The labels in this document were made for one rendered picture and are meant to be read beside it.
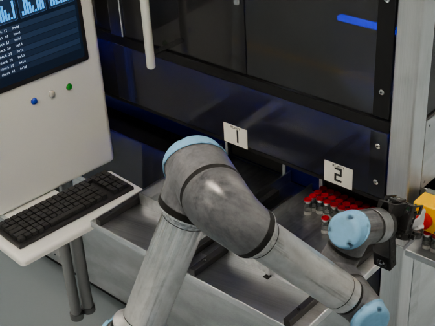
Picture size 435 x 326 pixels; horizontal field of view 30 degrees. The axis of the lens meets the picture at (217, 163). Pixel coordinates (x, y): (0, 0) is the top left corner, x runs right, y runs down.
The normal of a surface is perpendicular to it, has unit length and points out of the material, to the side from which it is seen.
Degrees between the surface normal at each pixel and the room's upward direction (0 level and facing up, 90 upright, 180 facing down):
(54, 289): 0
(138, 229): 0
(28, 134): 90
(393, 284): 90
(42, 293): 0
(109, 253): 90
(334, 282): 74
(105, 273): 90
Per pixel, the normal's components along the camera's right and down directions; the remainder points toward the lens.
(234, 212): 0.12, -0.12
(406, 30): -0.66, 0.41
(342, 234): -0.62, 0.01
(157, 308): 0.27, 0.48
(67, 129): 0.70, 0.34
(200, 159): -0.22, -0.80
